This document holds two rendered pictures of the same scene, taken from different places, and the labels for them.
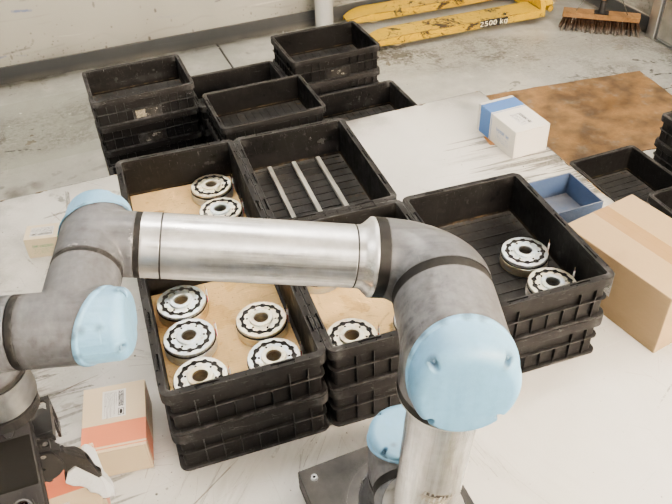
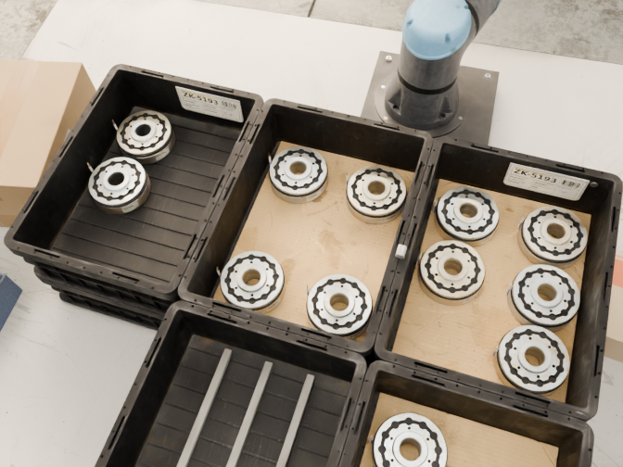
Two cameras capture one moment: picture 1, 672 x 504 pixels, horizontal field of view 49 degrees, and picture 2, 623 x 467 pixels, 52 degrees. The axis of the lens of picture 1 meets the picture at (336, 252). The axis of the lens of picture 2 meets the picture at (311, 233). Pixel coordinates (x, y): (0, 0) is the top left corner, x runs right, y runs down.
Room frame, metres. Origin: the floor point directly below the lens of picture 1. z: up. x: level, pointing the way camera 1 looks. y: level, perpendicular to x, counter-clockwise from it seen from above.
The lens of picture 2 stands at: (1.54, 0.26, 1.77)
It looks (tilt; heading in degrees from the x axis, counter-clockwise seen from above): 61 degrees down; 220
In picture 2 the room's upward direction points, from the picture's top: 6 degrees counter-clockwise
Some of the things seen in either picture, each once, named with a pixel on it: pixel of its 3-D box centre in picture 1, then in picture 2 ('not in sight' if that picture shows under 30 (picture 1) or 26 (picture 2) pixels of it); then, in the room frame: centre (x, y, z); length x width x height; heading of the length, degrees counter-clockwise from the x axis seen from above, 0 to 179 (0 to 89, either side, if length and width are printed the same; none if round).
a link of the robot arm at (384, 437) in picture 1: (405, 453); (435, 38); (0.70, -0.10, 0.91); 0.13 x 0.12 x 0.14; 3
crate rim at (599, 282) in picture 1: (500, 238); (142, 170); (1.23, -0.35, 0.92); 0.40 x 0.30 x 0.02; 17
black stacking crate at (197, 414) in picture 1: (226, 325); (497, 278); (1.05, 0.22, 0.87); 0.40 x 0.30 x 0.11; 17
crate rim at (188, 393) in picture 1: (223, 306); (504, 263); (1.05, 0.22, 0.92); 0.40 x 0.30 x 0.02; 17
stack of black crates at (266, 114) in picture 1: (268, 151); not in sight; (2.51, 0.25, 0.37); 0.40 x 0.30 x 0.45; 110
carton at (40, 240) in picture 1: (75, 236); not in sight; (1.54, 0.68, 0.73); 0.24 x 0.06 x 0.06; 98
